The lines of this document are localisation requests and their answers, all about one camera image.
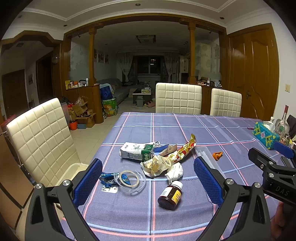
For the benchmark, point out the person's right hand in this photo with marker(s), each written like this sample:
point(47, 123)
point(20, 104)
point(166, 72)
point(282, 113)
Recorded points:
point(281, 222)

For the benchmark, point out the orange candy wrapper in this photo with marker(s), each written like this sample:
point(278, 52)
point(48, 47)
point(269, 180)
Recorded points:
point(217, 155)

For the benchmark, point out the beaded green tissue box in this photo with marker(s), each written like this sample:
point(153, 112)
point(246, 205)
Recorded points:
point(266, 136)

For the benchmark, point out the white green milk carton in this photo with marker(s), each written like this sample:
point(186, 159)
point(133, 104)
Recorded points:
point(131, 150)

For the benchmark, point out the wooden sideboard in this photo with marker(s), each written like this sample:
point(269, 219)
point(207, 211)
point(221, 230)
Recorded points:
point(207, 99)

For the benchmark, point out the colourful printed bag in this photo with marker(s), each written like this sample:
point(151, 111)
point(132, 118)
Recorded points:
point(109, 107)

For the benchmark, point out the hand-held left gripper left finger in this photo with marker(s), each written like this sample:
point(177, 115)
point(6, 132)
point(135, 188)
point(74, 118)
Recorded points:
point(89, 183)

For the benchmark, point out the brown medicine bottle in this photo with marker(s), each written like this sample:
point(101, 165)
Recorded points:
point(168, 197)

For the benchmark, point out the small glass jar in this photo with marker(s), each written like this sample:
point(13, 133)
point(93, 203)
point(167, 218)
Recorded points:
point(285, 139)

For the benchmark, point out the purple checked tablecloth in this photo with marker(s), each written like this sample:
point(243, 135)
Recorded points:
point(143, 220)

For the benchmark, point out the white curtain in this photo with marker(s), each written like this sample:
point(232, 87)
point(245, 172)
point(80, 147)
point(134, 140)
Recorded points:
point(125, 66)
point(170, 67)

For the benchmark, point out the grey waste bin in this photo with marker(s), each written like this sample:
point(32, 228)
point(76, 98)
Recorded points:
point(139, 101)

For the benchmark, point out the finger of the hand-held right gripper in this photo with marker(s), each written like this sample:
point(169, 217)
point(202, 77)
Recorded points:
point(260, 156)
point(283, 148)

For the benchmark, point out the orange bucket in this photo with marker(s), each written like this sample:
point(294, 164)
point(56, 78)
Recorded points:
point(73, 126)

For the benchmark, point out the yellow red snack wrapper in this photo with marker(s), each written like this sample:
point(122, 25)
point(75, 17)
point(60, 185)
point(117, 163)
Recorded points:
point(185, 150)

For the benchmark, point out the blue bag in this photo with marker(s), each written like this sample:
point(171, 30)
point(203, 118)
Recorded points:
point(106, 92)

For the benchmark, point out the beige food wrapper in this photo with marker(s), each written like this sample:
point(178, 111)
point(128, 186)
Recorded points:
point(155, 165)

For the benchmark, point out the cream quilted chair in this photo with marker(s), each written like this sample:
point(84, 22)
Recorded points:
point(41, 139)
point(178, 98)
point(225, 103)

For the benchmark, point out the wooden door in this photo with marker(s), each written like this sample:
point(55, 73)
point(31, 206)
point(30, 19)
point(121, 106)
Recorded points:
point(254, 69)

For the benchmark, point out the pile of cardboard boxes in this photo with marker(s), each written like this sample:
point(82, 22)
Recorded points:
point(81, 113)

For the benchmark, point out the white paper label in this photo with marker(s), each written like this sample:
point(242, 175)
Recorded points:
point(111, 190)

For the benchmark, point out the wooden cabinet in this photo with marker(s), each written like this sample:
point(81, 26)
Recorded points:
point(92, 102)

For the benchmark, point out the grey sofa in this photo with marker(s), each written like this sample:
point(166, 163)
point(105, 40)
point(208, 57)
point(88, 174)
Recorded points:
point(122, 91)

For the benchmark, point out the dark window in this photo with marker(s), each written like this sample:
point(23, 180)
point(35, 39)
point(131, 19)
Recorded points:
point(148, 64)

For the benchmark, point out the blue wrapper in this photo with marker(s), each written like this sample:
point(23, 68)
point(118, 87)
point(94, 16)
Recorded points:
point(106, 179)

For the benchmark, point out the clear plastic bin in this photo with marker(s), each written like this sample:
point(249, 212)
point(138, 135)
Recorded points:
point(76, 165)

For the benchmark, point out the rectangular ceiling lamp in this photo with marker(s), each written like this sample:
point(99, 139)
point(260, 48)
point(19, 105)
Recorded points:
point(145, 38)

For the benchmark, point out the white tissue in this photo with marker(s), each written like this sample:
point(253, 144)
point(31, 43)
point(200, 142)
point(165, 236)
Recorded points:
point(174, 172)

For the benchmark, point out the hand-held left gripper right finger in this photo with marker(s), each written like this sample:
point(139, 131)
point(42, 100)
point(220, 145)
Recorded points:
point(208, 183)

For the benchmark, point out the coffee table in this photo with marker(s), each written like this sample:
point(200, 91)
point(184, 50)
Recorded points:
point(142, 95)

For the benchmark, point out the wall light switch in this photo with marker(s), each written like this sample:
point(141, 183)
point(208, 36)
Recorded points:
point(288, 88)

